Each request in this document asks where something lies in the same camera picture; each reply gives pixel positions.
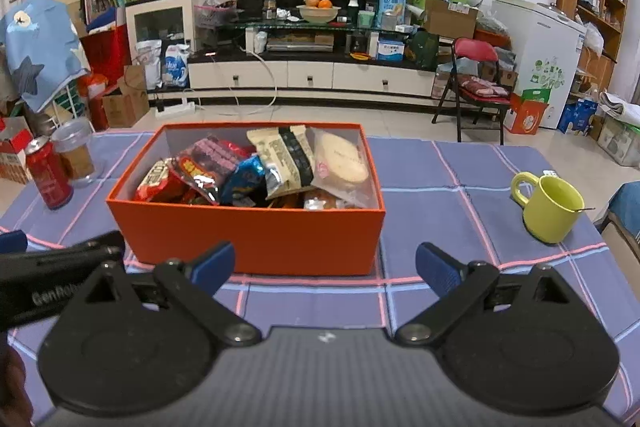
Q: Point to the red purple snack packet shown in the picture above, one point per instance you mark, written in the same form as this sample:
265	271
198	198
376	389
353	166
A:
212	162

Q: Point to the shiny blue snack packet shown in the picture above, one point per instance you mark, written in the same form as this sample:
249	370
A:
242	182

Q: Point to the red white snack packet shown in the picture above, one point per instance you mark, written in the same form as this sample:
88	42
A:
157	182

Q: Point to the orange cardboard box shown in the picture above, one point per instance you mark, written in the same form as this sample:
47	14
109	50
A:
250	237

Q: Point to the white glass door cabinet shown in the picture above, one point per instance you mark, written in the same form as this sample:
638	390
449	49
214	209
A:
160	22

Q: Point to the red white cardboard box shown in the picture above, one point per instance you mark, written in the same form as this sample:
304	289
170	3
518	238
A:
15	157

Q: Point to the orange red bag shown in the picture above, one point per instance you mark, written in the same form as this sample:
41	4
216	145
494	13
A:
92	102

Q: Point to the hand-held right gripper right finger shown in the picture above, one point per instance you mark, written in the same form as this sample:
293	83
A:
440	269

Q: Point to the clear white cake packet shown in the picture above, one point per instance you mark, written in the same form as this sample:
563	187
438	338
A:
342	162

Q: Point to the yellow green mug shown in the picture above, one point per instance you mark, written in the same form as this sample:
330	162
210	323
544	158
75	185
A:
550	212

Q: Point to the brown cardboard box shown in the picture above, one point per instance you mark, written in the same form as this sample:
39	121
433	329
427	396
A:
450	19

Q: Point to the stack of newspapers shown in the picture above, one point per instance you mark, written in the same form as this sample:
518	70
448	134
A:
622	107

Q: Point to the clear storage bin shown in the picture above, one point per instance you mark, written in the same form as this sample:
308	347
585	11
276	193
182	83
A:
620	142

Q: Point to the dark green bag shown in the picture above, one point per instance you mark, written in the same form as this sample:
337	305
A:
422	49

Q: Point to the red folding chair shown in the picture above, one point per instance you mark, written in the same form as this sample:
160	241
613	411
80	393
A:
475	49

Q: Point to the tall blue white carton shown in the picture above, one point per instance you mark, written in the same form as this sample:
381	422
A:
391	9

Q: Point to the blue white bag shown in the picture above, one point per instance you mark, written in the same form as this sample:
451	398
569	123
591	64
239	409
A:
176	67

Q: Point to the small brown floor box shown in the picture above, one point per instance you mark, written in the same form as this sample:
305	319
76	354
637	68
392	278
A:
125	109

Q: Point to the red soda can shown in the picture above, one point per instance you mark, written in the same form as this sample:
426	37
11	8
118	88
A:
47	177

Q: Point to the metal spoon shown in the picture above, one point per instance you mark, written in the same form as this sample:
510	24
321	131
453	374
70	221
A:
585	209

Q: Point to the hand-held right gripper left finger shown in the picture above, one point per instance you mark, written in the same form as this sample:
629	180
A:
215	264

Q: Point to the pale fruit bowl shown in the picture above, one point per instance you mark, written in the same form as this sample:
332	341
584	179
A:
319	14

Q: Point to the blue star print cloth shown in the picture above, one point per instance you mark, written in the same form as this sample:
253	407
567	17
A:
35	47

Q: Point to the white plastic bag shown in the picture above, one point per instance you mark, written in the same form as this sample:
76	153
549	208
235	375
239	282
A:
149	64

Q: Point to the white TV stand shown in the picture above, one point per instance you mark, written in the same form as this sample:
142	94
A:
310	77

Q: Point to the small blue white box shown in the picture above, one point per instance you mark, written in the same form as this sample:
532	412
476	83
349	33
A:
391	51

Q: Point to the white power strip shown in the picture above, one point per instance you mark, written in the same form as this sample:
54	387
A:
175	108

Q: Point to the brown chocolate cookie packet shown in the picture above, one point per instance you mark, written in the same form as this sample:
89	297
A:
325	199

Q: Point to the blue plaid tablecloth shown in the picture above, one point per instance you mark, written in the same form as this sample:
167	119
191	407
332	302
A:
450	207

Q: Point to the clear jar brown contents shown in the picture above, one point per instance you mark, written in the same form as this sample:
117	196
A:
75	157

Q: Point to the beige black striped packet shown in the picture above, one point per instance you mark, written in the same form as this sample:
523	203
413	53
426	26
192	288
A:
282	162

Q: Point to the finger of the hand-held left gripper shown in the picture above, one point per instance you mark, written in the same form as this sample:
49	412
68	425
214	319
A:
60	259
11	242

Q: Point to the orange green carton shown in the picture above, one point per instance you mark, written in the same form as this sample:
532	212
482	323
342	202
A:
527	114

